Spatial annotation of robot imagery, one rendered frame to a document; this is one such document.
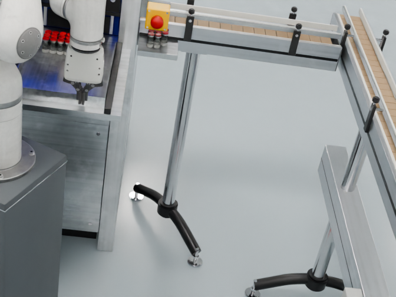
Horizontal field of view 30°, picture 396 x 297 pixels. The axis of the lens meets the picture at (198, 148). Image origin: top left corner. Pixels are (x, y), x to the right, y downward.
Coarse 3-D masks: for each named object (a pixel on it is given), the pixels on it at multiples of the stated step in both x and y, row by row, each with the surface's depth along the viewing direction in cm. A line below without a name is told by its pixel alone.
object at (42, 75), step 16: (32, 64) 218; (48, 64) 220; (64, 64) 221; (112, 64) 221; (32, 80) 211; (48, 80) 212; (32, 96) 203; (48, 96) 203; (64, 96) 203; (96, 96) 203
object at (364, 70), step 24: (336, 24) 265; (360, 24) 267; (360, 48) 242; (360, 72) 235; (384, 72) 238; (360, 96) 226; (384, 96) 225; (360, 120) 223; (384, 120) 213; (384, 144) 201; (384, 168) 197; (384, 192) 195
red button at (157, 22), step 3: (156, 15) 228; (153, 18) 227; (156, 18) 226; (159, 18) 227; (162, 18) 228; (153, 21) 227; (156, 21) 227; (159, 21) 227; (162, 21) 227; (153, 24) 227; (156, 24) 227; (159, 24) 227; (162, 24) 228; (153, 27) 228; (156, 27) 228; (159, 27) 228
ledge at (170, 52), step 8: (144, 40) 242; (168, 40) 245; (176, 40) 246; (144, 48) 238; (152, 48) 239; (160, 48) 239; (168, 48) 240; (176, 48) 241; (144, 56) 237; (152, 56) 237; (160, 56) 237; (168, 56) 237; (176, 56) 237
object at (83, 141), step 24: (24, 120) 251; (48, 120) 251; (72, 120) 251; (96, 120) 251; (48, 144) 257; (72, 144) 257; (96, 144) 257; (72, 168) 263; (96, 168) 263; (72, 192) 269; (96, 192) 269; (72, 216) 275; (96, 216) 276
